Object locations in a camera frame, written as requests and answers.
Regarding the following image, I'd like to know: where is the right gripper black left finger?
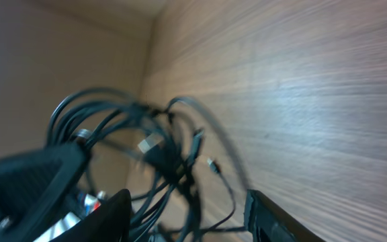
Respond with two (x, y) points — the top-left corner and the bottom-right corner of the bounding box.
(51, 189), (132, 242)

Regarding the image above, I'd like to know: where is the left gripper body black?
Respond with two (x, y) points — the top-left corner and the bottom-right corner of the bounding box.
(0, 143), (89, 241)

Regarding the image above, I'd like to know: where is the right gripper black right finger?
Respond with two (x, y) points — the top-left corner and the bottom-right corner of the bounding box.
(244, 190), (324, 242)

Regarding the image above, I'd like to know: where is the black cable bundle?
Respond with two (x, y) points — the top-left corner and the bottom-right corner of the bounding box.
(45, 87), (251, 242)

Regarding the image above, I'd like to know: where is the black USB cable long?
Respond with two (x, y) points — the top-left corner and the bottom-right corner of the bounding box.
(159, 157), (248, 236)

